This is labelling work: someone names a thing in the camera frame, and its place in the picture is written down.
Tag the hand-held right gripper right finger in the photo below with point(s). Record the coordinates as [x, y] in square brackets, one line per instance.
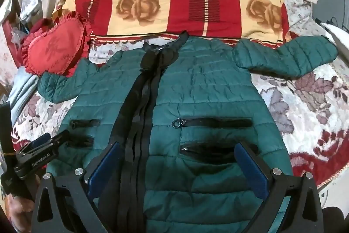
[249, 167]

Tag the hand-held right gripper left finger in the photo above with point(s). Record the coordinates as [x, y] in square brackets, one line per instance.
[105, 167]

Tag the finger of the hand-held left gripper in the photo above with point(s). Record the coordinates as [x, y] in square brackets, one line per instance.
[41, 140]
[62, 138]

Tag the green puffer jacket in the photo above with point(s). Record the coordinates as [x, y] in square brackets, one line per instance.
[190, 91]

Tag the light blue cloth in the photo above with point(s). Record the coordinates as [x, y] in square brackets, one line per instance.
[21, 93]

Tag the white floral bedsheet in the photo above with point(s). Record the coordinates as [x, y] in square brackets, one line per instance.
[300, 102]

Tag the red heart-shaped ruffled pillow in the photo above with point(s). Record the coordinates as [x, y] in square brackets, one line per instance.
[54, 47]

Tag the dark red cloth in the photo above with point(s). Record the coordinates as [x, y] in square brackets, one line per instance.
[41, 25]

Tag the white plastic bag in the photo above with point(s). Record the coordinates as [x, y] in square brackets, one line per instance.
[28, 7]

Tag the white flat object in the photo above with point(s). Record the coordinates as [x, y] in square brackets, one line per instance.
[336, 31]

